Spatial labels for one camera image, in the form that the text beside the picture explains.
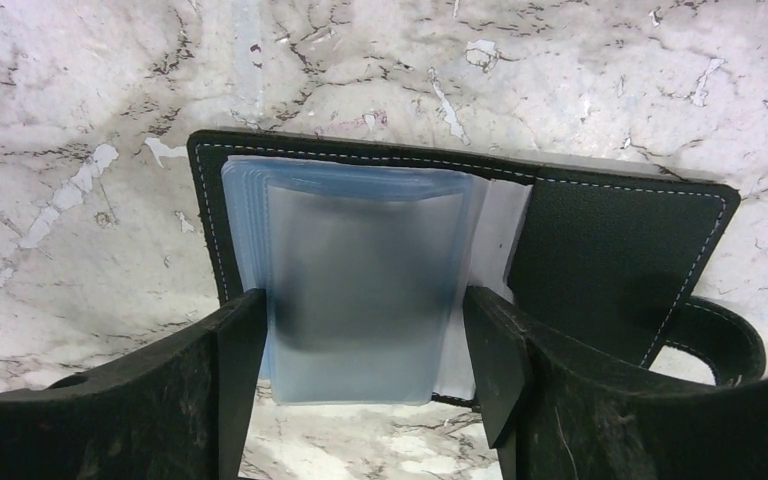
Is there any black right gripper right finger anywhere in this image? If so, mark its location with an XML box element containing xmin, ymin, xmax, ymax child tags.
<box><xmin>463</xmin><ymin>287</ymin><xmax>768</xmax><ymax>479</ymax></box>

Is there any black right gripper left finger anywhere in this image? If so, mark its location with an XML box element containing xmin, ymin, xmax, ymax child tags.
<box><xmin>0</xmin><ymin>289</ymin><xmax>267</xmax><ymax>479</ymax></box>

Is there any black leather card holder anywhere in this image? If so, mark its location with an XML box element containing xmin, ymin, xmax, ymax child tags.
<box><xmin>187</xmin><ymin>130</ymin><xmax>766</xmax><ymax>405</ymax></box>

